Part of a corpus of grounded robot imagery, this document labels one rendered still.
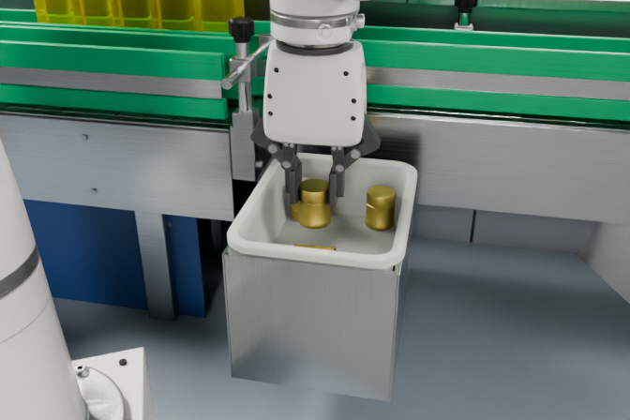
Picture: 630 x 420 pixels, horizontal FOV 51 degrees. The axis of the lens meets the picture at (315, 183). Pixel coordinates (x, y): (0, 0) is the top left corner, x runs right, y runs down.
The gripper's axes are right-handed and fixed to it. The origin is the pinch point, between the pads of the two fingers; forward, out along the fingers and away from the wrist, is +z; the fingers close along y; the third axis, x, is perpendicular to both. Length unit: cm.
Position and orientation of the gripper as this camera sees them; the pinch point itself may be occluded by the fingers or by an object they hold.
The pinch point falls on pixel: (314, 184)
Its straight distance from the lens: 69.9
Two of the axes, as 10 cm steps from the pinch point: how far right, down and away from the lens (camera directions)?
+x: -1.7, 4.4, -8.8
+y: -9.9, -0.7, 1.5
